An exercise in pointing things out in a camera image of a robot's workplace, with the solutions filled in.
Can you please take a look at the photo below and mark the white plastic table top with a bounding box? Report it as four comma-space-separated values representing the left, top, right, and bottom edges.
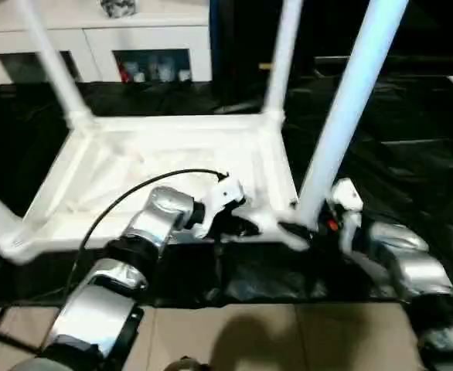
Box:
0, 111, 310, 265

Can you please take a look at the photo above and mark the black plastic mat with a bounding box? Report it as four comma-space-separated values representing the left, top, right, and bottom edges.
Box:
0, 76, 453, 306

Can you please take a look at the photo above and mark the dark robot torso part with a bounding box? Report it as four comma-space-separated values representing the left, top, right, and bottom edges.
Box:
165, 357, 209, 371

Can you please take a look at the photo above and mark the black flat screen television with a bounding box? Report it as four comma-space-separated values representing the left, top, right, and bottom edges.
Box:
215, 0, 453, 78

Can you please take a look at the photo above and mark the small grey cabinet ornament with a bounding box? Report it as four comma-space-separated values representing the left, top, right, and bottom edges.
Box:
100, 0, 138, 19

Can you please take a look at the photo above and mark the white glass-door cabinet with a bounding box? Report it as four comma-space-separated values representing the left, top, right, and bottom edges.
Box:
0, 0, 213, 86

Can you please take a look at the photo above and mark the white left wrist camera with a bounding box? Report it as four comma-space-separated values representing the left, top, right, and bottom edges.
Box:
198, 175, 247, 240

